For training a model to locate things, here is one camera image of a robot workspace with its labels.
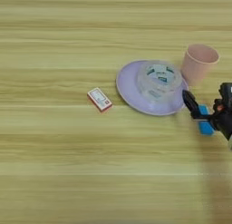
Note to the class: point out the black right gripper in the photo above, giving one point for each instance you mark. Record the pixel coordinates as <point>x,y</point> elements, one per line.
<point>223,118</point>

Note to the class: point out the blue rectangular block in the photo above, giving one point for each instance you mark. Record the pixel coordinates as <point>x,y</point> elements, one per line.
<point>206,128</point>

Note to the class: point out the pink plastic cup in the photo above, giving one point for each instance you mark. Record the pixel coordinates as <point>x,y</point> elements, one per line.
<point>198,66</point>

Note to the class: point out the clear tape roll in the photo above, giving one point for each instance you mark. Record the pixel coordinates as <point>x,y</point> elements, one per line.
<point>158,82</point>

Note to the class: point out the purple round plate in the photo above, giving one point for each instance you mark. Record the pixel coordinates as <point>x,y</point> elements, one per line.
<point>130,85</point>

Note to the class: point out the small red white box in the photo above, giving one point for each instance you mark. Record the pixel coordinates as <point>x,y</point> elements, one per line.
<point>99,99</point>

